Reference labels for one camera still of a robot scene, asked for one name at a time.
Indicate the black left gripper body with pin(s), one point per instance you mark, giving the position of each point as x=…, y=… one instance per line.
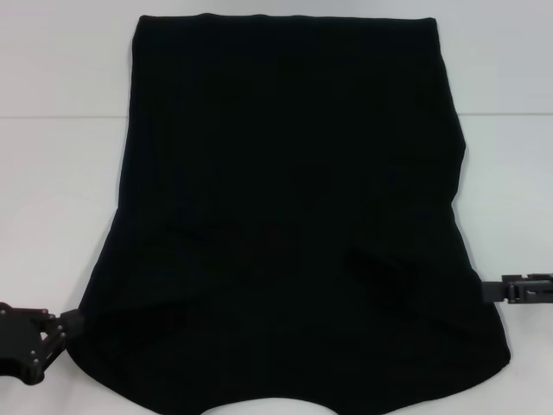
x=17, y=337

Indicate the black shirt with FREE print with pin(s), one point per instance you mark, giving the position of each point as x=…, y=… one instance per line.
x=276, y=173

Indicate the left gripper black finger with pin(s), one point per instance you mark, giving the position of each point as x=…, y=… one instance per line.
x=71, y=326

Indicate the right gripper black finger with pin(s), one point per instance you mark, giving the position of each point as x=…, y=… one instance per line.
x=494, y=291

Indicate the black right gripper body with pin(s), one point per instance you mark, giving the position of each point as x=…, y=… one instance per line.
x=531, y=289

